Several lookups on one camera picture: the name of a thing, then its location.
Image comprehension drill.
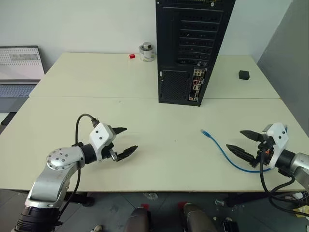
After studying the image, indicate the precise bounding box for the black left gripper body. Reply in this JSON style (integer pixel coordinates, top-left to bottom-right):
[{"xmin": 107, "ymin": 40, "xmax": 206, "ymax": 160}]
[{"xmin": 100, "ymin": 143, "xmax": 119, "ymax": 163}]

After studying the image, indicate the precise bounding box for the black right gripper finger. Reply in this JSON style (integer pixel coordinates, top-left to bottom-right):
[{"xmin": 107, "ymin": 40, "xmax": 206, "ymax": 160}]
[
  {"xmin": 226, "ymin": 144, "xmax": 257, "ymax": 165},
  {"xmin": 239, "ymin": 130, "xmax": 264, "ymax": 143}
]

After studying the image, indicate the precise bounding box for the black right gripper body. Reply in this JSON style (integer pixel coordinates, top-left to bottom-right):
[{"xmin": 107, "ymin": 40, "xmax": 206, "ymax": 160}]
[{"xmin": 250, "ymin": 134, "xmax": 276, "ymax": 169}]

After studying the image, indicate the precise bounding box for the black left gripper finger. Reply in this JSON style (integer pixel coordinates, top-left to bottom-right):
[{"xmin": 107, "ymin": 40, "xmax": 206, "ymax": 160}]
[
  {"xmin": 112, "ymin": 126, "xmax": 127, "ymax": 136},
  {"xmin": 115, "ymin": 145, "xmax": 139, "ymax": 162}
]

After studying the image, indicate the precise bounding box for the dark rounded left shape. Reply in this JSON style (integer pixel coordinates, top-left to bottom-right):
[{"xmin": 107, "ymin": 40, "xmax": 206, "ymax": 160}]
[{"xmin": 124, "ymin": 206, "xmax": 152, "ymax": 232}]

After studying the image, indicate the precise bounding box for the dark rounded shape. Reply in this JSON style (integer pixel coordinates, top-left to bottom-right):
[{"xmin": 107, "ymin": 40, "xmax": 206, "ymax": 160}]
[
  {"xmin": 182, "ymin": 202, "xmax": 215, "ymax": 232},
  {"xmin": 124, "ymin": 206, "xmax": 152, "ymax": 232}
]

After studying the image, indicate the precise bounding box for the dark rounded right shape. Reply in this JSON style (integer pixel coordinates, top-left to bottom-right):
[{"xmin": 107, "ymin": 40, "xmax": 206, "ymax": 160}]
[{"xmin": 182, "ymin": 202, "xmax": 215, "ymax": 232}]

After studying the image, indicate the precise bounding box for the glass jar with lid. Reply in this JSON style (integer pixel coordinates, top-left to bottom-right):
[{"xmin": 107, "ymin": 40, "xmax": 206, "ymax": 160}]
[{"xmin": 138, "ymin": 42, "xmax": 155, "ymax": 62}]

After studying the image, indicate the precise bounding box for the black computer tower case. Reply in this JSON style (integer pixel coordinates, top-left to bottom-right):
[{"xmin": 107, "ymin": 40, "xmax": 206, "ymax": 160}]
[{"xmin": 155, "ymin": 0, "xmax": 236, "ymax": 106}]

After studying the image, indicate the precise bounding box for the grey laptop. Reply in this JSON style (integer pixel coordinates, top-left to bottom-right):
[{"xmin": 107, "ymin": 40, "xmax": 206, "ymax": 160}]
[{"xmin": 0, "ymin": 45, "xmax": 46, "ymax": 113}]

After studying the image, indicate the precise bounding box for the blue ethernet cable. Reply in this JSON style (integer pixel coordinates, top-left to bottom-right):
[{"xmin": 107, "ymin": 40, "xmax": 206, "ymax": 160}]
[{"xmin": 200, "ymin": 129, "xmax": 271, "ymax": 174}]

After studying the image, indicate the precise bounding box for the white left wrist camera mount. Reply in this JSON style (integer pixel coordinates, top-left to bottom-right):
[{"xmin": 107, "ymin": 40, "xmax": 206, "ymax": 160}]
[{"xmin": 89, "ymin": 122, "xmax": 116, "ymax": 161}]

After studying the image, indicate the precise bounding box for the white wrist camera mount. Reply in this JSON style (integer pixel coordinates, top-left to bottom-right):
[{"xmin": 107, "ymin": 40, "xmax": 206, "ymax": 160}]
[
  {"xmin": 262, "ymin": 122, "xmax": 290, "ymax": 168},
  {"xmin": 89, "ymin": 122, "xmax": 116, "ymax": 161}
]

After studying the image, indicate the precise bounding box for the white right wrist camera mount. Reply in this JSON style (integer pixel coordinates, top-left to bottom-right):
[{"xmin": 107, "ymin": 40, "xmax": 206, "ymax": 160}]
[{"xmin": 262, "ymin": 122, "xmax": 290, "ymax": 168}]

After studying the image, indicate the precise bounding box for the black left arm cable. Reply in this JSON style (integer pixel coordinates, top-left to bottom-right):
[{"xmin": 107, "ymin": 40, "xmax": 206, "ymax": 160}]
[{"xmin": 55, "ymin": 114, "xmax": 100, "ymax": 225}]

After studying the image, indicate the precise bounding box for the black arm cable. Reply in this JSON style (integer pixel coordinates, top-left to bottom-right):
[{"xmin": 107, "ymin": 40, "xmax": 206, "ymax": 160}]
[
  {"xmin": 55, "ymin": 114, "xmax": 100, "ymax": 225},
  {"xmin": 259, "ymin": 154, "xmax": 309, "ymax": 217}
]

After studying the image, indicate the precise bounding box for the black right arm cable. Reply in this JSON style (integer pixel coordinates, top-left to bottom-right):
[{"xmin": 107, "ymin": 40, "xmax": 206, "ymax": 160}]
[{"xmin": 259, "ymin": 154, "xmax": 309, "ymax": 217}]

